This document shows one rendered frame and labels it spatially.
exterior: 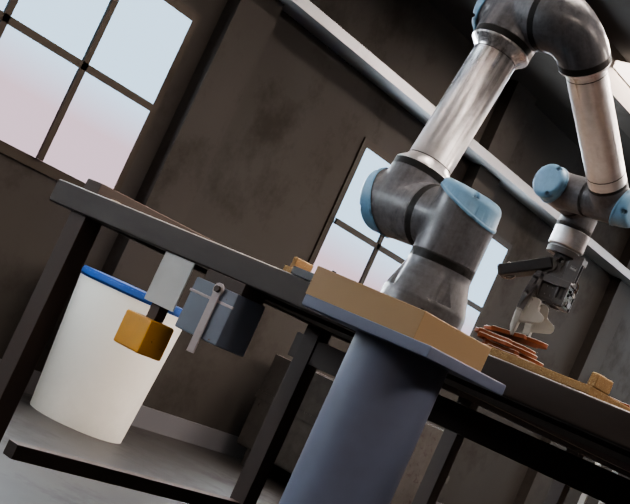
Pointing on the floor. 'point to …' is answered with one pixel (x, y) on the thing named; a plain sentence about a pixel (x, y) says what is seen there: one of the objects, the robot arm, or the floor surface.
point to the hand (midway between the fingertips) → (516, 335)
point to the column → (372, 414)
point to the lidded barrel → (98, 360)
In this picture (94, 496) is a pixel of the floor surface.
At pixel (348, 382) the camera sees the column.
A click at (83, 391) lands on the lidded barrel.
